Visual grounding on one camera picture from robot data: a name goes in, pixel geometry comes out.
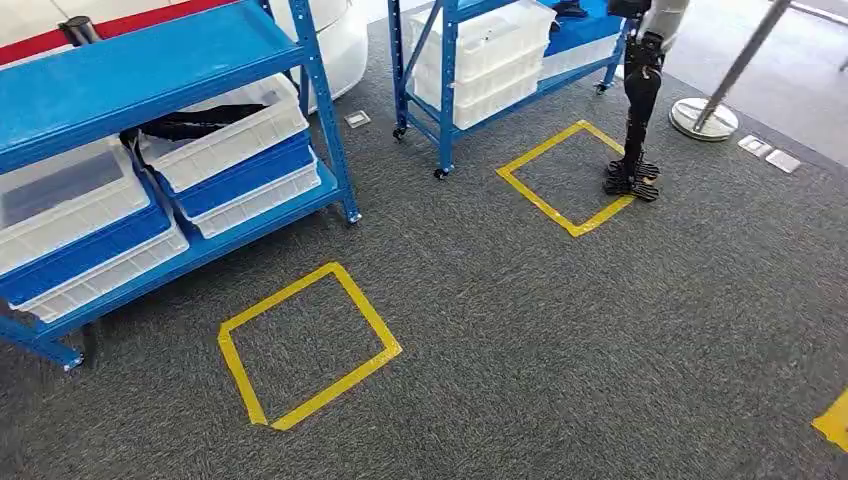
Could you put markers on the red barrier belt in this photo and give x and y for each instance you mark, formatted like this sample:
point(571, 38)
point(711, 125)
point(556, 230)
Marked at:
point(132, 23)

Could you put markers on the black stanchion post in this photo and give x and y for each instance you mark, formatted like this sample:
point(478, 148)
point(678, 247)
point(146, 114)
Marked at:
point(79, 30)

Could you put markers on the silver stanchion with round base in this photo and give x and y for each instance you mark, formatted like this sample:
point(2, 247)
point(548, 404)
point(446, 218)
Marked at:
point(703, 119)

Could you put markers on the white plastic bin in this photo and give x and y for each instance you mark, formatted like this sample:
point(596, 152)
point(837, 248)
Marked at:
point(73, 218)
point(497, 106)
point(265, 205)
point(484, 36)
point(232, 146)
point(583, 58)
point(497, 79)
point(112, 275)

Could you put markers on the blue metal shelf rack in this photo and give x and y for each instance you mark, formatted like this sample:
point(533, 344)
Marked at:
point(132, 73)
point(447, 99)

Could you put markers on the metal floor outlet plate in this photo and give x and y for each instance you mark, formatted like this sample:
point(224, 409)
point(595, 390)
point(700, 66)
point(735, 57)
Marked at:
point(755, 146)
point(783, 162)
point(357, 119)

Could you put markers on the yellow floor tape square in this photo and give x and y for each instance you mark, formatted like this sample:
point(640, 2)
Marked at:
point(530, 192)
point(371, 331)

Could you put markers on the black part in bin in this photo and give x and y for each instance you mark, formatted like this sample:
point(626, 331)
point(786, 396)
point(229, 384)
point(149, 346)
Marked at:
point(199, 122)

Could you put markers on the humanoid robot with black legs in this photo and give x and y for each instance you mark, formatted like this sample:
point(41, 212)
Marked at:
point(639, 99)

